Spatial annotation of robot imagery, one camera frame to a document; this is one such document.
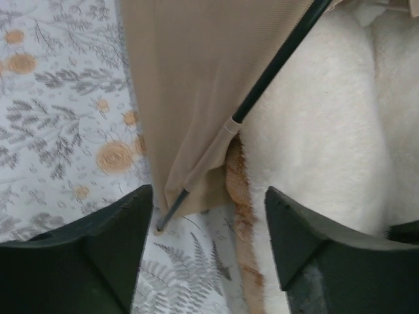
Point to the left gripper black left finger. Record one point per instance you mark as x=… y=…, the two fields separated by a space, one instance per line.
x=87 y=266

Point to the floral patterned table mat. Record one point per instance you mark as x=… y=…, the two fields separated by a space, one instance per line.
x=72 y=143

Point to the beige fabric pet tent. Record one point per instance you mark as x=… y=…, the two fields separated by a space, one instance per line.
x=192 y=64

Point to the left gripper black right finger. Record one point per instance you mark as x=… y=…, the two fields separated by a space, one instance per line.
x=325 y=267

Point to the white fluffy cushion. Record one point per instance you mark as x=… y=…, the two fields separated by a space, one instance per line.
x=337 y=131

